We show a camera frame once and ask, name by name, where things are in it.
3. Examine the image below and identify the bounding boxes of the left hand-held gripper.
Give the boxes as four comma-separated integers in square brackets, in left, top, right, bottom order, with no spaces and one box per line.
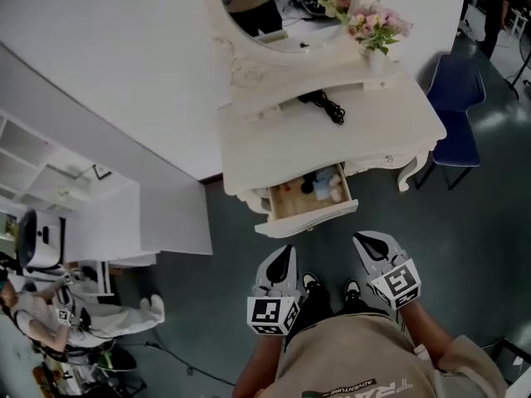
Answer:
[247,245,307,337]

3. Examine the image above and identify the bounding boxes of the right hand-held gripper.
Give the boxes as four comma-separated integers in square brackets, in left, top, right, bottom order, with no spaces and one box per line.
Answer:
[352,230,422,311]

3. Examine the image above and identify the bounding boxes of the white wooden drawer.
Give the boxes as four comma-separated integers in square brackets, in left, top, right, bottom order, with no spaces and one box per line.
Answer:
[253,161,360,240]

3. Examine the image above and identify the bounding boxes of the person's right forearm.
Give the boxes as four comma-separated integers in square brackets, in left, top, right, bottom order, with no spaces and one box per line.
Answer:
[397,303,454,365]

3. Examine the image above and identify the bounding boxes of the person's left forearm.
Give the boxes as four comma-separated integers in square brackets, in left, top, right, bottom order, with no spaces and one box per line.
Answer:
[232,330,292,398]

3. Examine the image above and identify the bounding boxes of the white dressing table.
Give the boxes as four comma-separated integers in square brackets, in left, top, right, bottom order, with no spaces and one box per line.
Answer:
[206,0,449,240]

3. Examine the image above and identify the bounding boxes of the white open shelf unit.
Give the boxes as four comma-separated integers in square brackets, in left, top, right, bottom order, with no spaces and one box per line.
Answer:
[0,109,114,216]

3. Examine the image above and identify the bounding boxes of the person's black trousers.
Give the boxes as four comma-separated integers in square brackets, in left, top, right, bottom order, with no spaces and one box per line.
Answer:
[285,286,392,343]

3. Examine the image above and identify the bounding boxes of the person's right black white shoe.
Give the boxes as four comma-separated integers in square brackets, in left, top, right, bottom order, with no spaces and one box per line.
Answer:
[343,279,362,305]

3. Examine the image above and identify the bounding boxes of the person's black white shoe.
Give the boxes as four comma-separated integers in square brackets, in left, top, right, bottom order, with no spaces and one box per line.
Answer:
[343,279,362,305]
[301,271,323,302]

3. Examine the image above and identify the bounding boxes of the person's left black white shoe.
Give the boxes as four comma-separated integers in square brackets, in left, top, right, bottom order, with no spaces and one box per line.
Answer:
[301,271,323,302]

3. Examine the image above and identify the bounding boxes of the person's beige shirt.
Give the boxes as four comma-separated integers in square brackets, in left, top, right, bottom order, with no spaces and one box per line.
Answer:
[252,311,509,398]

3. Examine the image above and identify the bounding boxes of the white side table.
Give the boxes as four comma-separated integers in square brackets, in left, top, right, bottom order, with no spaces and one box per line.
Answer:
[61,167,214,265]

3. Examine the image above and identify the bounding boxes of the blue chair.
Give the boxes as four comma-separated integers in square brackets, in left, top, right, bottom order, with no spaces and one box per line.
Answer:
[414,53,487,192]

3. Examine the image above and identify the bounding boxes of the white vase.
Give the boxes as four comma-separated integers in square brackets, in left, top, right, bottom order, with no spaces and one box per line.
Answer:
[366,46,393,75]

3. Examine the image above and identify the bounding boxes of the white black device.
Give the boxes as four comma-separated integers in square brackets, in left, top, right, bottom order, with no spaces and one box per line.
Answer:
[15,208,68,278]

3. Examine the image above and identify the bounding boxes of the black fan stand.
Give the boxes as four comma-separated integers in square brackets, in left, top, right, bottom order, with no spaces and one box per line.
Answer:
[503,34,531,101]

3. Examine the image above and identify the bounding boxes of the pink flower bouquet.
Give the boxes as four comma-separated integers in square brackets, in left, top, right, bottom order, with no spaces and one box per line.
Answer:
[345,0,414,56]

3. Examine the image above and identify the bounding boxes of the oval mirror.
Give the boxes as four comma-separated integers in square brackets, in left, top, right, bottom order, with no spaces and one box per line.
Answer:
[217,0,362,54]

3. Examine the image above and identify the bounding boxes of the black floor cable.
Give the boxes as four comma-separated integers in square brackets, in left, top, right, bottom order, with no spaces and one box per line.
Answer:
[144,339,237,389]

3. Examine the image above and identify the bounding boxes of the black coiled cable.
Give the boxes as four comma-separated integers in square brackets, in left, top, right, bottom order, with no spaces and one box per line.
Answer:
[295,90,347,126]

